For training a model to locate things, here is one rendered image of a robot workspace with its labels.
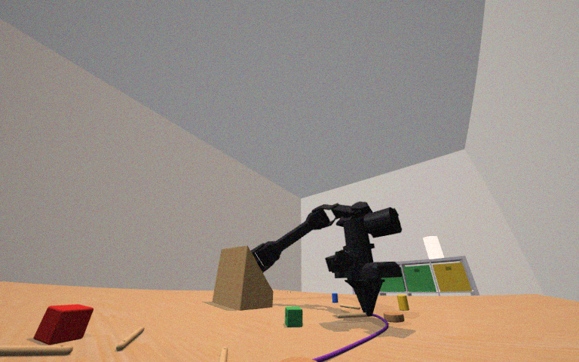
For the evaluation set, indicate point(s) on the purple cord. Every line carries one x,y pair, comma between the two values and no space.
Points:
353,345

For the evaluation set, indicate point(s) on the red block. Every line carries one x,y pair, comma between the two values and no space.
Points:
63,323

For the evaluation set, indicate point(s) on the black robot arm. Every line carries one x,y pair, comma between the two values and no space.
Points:
358,220

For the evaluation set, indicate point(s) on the green block with hole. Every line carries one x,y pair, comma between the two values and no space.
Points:
293,317

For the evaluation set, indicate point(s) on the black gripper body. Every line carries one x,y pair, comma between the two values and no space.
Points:
368,270

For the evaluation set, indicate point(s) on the yellow cylinder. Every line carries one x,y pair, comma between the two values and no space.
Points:
403,303

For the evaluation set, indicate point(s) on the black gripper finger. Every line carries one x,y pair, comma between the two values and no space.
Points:
369,291
357,290

